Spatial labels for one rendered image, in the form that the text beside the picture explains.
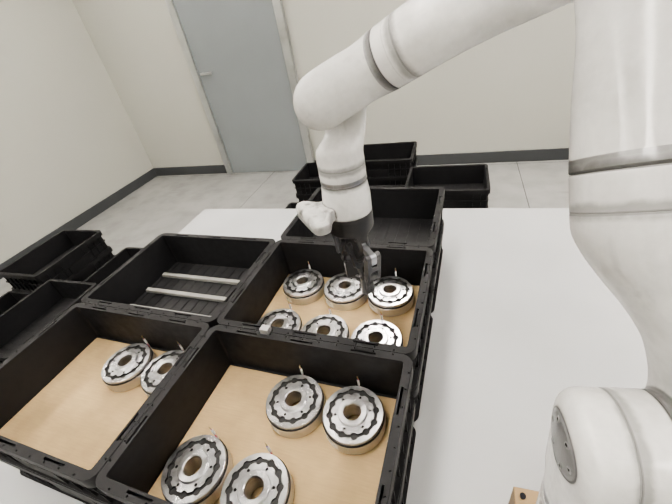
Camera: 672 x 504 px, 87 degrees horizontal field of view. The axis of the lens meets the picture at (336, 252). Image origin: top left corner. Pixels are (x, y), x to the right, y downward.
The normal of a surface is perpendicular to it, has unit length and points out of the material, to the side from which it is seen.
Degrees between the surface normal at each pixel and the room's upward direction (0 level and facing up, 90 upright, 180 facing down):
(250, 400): 0
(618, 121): 70
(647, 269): 86
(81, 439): 0
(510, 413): 0
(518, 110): 90
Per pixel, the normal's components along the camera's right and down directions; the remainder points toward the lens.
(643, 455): -0.26, -0.34
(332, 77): -0.39, 0.29
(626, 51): -0.79, 0.14
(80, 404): -0.16, -0.80
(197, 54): -0.27, 0.59
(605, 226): -0.90, 0.18
